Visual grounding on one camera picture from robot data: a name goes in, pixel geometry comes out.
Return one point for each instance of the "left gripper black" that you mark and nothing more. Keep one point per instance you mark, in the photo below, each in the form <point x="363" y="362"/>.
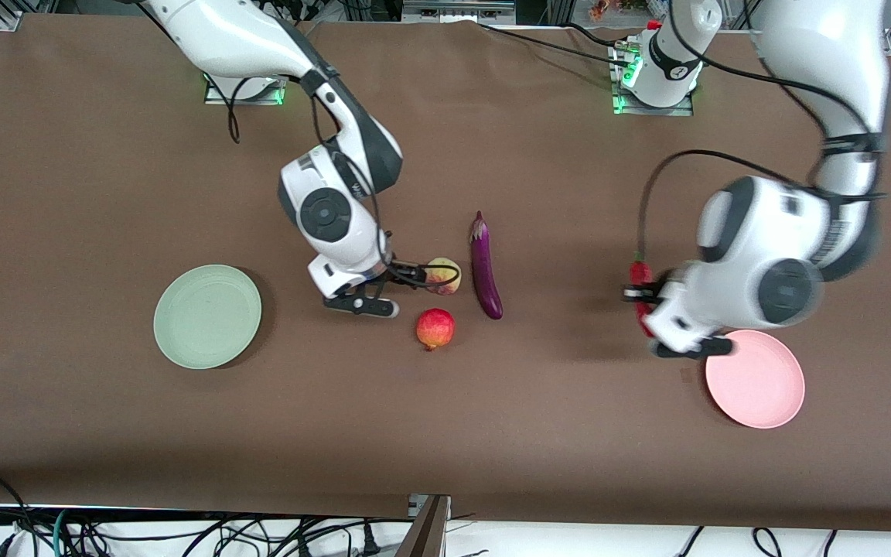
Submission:
<point x="644" y="293"/>

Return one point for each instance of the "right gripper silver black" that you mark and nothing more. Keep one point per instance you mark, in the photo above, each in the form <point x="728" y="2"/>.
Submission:
<point x="399" y="272"/>

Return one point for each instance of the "purple eggplant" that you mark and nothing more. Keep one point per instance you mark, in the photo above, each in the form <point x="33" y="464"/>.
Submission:
<point x="484" y="271"/>

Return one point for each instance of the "black power plug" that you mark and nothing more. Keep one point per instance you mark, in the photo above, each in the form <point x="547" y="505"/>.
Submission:
<point x="370" y="541"/>

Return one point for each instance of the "aluminium profile post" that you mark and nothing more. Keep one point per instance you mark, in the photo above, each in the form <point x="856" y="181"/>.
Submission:
<point x="430" y="534"/>

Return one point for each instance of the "yellow pink peach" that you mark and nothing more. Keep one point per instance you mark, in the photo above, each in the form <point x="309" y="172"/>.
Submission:
<point x="445" y="277"/>

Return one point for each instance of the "grey metal rail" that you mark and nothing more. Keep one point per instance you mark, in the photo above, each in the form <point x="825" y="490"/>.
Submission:
<point x="453" y="11"/>

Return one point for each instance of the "red chili pepper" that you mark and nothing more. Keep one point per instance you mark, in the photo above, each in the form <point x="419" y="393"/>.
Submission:
<point x="640" y="272"/>

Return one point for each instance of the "brown table cloth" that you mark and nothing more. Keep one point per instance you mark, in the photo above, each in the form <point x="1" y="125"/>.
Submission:
<point x="492" y="425"/>

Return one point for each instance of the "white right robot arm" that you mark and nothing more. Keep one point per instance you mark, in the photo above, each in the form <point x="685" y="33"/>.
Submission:
<point x="221" y="31"/>

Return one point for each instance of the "colourful toy pile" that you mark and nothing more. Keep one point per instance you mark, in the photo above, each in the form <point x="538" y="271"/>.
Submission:
<point x="604" y="9"/>

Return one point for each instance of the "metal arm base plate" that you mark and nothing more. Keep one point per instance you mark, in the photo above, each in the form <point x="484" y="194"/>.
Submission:
<point x="677" y="112"/>
<point x="217" y="99"/>

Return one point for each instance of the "pink plate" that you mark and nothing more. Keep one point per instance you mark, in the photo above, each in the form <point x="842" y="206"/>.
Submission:
<point x="762" y="387"/>

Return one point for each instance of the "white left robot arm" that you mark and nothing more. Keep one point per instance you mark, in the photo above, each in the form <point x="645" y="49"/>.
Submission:
<point x="762" y="255"/>

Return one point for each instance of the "red pomegranate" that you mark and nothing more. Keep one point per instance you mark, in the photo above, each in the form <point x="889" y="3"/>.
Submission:
<point x="435" y="328"/>

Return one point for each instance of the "light green plate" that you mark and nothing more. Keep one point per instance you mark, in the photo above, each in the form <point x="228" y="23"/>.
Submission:
<point x="207" y="317"/>

